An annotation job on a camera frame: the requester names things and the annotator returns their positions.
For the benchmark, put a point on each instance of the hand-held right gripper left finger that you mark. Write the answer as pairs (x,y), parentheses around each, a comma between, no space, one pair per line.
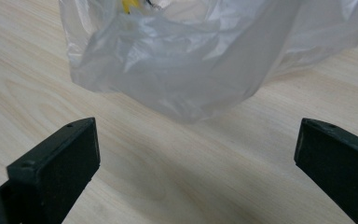
(56,174)

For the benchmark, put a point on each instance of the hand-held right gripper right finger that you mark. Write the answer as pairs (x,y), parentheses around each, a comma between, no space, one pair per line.
(341,168)

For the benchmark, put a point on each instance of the clear plastic bag smiley print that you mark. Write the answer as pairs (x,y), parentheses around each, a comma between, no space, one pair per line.
(183,62)

